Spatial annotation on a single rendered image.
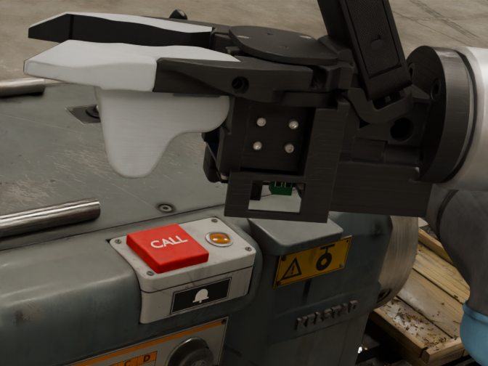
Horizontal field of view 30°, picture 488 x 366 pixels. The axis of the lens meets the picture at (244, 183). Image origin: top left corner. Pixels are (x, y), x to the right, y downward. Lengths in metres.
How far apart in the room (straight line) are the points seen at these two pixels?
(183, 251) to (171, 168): 0.20
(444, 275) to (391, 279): 0.43
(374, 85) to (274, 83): 0.07
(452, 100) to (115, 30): 0.17
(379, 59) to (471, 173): 0.08
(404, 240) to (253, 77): 0.92
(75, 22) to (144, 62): 0.09
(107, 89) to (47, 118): 0.75
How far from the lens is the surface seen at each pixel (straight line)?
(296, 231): 0.98
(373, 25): 0.44
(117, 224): 0.93
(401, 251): 1.30
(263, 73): 0.40
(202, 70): 0.39
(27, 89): 1.20
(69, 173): 1.02
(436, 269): 1.75
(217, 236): 0.93
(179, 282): 0.88
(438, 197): 0.62
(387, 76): 0.45
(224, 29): 0.48
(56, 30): 0.47
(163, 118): 0.41
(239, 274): 0.92
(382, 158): 0.47
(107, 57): 0.39
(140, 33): 0.47
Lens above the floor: 1.72
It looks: 26 degrees down
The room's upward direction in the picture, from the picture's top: 11 degrees clockwise
